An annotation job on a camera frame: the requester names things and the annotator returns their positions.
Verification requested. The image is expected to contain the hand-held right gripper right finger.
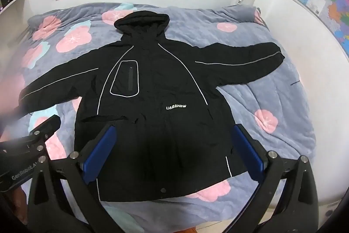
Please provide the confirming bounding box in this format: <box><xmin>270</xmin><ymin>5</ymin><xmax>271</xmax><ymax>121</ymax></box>
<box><xmin>231</xmin><ymin>124</ymin><xmax>328</xmax><ymax>233</ymax></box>

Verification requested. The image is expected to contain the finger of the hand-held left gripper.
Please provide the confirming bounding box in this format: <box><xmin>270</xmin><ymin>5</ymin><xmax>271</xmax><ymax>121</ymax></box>
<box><xmin>27</xmin><ymin>114</ymin><xmax>62</xmax><ymax>161</ymax></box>

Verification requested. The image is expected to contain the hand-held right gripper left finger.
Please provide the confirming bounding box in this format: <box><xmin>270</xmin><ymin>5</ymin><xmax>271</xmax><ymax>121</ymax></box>
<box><xmin>27</xmin><ymin>124</ymin><xmax>118</xmax><ymax>233</ymax></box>

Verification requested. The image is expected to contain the black hooded jacket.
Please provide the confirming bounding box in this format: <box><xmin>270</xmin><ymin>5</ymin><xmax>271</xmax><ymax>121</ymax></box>
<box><xmin>19</xmin><ymin>10</ymin><xmax>286</xmax><ymax>202</ymax></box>

